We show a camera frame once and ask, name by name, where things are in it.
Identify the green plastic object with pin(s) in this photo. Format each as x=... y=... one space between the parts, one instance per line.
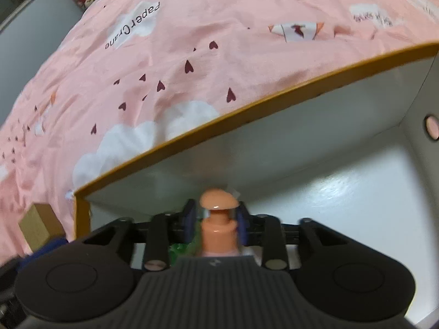
x=180 y=249

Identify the peach pump bottle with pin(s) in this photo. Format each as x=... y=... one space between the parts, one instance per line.
x=216 y=226

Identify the yellow cardboard box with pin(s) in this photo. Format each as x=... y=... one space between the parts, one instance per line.
x=308 y=164

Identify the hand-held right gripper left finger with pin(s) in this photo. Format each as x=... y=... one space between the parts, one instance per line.
x=189 y=221

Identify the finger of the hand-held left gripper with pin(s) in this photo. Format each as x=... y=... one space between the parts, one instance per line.
x=46 y=248

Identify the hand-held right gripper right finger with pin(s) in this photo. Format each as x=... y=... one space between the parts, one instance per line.
x=242 y=224

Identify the pink printed bedsheet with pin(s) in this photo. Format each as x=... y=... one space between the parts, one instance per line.
x=164 y=58

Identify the small wooden block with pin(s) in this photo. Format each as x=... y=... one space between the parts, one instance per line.
x=39 y=224

